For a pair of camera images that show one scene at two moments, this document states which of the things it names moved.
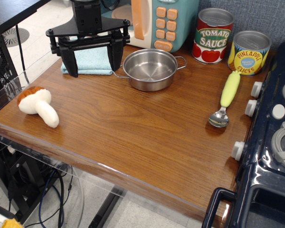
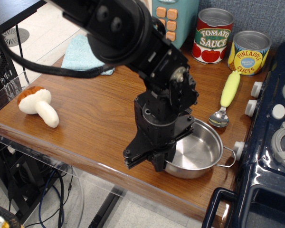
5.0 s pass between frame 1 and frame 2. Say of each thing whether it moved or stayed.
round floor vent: stayed
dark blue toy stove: stayed
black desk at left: stayed
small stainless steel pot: moved
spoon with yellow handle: stayed
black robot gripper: moved
